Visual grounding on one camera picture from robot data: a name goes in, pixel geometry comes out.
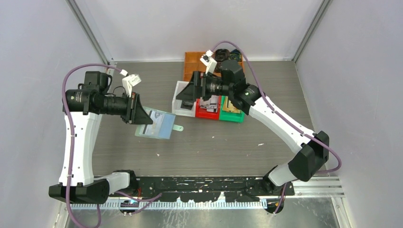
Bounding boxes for white plastic bin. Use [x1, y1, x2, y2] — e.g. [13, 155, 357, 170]
[171, 80, 199, 118]

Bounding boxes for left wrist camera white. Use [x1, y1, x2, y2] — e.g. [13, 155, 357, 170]
[120, 69, 142, 96]

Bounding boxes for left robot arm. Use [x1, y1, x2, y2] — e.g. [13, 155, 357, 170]
[48, 71, 153, 204]

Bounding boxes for black rolled item top-left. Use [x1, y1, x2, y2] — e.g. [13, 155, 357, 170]
[214, 48, 230, 63]

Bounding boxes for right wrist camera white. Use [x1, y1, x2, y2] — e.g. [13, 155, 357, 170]
[200, 50, 217, 75]

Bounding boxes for white silver cards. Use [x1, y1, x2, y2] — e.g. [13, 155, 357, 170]
[199, 95, 220, 113]

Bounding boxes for black cards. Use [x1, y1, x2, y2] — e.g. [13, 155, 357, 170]
[180, 101, 194, 110]

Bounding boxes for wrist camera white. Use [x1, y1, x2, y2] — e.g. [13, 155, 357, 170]
[200, 50, 217, 75]
[120, 69, 142, 96]

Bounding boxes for green card holder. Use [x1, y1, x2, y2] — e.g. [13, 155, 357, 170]
[135, 107, 184, 140]

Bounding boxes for orange compartment tray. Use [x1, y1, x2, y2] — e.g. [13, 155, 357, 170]
[183, 52, 244, 82]

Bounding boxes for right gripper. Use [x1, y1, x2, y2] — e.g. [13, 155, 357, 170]
[176, 72, 232, 103]

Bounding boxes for gold cards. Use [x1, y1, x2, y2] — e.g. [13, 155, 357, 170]
[222, 99, 240, 114]

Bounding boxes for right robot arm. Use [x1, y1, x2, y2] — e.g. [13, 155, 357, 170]
[176, 60, 329, 195]

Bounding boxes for white VIP card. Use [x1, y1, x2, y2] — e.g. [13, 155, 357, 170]
[140, 109, 165, 137]

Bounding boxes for dark green rolled item top-right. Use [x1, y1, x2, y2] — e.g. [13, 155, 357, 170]
[229, 49, 242, 62]

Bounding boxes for green plastic bin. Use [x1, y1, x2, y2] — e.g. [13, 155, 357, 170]
[219, 96, 245, 123]

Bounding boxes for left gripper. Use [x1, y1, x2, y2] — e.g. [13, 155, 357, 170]
[100, 90, 153, 124]

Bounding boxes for red plastic bin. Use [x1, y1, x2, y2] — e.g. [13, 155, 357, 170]
[195, 96, 221, 120]

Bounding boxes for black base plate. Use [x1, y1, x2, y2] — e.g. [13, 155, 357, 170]
[122, 176, 282, 203]

